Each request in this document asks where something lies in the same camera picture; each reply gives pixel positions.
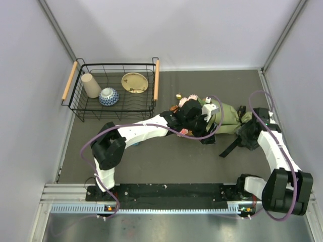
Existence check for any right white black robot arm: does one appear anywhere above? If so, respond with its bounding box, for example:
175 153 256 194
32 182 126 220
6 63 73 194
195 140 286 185
235 108 313 216

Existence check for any yellow ceramic plate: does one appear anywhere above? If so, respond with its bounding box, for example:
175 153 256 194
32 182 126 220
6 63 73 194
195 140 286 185
121 73 149 93

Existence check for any black gold-lettered ribbon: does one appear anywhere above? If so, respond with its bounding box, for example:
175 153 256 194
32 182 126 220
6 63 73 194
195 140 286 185
219 105 246 158

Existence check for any green orange wrapping paper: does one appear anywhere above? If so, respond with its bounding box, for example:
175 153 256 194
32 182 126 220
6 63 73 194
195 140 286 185
197 97 253 134

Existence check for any blue white patterned bowl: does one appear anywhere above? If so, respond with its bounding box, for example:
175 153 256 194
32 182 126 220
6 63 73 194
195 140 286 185
98 87 119 106

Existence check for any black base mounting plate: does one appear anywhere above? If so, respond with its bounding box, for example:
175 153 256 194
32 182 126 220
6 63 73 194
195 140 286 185
85 183 243 202

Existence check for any white slotted cable duct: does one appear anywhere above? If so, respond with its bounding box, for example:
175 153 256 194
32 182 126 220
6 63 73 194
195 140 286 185
50 201 255 214

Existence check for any black wire dish basket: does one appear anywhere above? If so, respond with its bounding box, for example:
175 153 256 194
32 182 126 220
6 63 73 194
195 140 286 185
61 57 160 121

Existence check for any beige paper cup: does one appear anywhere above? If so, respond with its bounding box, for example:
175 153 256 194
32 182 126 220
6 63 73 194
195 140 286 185
81 73 101 98

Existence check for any pink flower bunch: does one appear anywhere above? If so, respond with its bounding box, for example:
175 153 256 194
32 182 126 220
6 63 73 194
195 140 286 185
170 94 198 137

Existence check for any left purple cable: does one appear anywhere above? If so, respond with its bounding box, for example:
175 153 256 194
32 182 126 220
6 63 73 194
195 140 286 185
80 95 225 222

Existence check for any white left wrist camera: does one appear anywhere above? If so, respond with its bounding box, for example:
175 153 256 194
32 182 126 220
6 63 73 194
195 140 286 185
201 97 220 122

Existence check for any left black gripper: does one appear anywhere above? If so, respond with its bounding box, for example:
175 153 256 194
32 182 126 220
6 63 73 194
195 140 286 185
184 110 217 145

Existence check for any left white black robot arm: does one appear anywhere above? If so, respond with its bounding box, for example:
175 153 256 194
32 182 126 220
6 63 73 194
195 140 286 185
90 99 220 200

